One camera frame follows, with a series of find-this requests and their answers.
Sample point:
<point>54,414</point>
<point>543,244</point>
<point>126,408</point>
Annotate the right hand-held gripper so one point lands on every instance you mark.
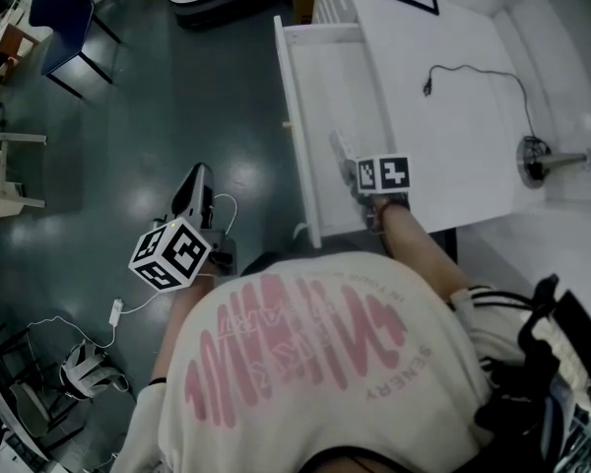
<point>384,174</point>

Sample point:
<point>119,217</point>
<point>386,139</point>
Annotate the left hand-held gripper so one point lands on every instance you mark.
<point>170,256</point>

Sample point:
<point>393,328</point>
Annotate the white drawer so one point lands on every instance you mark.
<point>335,91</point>

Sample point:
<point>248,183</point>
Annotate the person's left forearm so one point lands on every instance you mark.
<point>179,323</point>

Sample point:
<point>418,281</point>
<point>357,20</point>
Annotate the person's right forearm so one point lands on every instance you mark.
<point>418,249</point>

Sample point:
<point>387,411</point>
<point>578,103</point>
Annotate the person's white shoe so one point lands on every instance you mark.
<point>300,231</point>

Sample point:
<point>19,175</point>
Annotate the person's black trousers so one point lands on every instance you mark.
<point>261,264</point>

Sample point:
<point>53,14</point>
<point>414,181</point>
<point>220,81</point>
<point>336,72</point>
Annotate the white desk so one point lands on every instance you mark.
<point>453,126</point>

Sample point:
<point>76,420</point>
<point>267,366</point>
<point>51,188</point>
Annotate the white slanted table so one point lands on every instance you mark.
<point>10,137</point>

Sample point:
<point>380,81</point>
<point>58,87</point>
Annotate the black elastic band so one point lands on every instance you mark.
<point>158,380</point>

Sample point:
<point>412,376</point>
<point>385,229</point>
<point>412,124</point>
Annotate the white shirt with pink print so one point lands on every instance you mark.
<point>315,362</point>

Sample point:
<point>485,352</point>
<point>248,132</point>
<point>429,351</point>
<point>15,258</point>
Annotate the silver desk lamp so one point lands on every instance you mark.
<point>561,160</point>

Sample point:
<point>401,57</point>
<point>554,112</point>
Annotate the blue chair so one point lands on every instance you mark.
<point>61,13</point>

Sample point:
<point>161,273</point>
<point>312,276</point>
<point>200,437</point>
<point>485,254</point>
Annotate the brown wooden table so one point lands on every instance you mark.
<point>12,49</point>

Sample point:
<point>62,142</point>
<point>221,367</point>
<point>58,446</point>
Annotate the black frame chair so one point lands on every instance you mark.
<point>24,402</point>

